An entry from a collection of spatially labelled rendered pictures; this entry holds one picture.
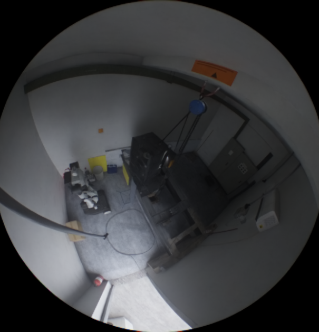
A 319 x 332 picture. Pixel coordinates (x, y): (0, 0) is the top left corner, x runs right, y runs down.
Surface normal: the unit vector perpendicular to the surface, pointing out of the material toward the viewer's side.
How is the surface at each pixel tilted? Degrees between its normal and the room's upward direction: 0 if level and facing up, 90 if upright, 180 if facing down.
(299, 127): 90
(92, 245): 0
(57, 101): 90
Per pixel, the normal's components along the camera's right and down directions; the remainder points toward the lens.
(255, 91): -0.84, 0.22
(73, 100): 0.47, 0.75
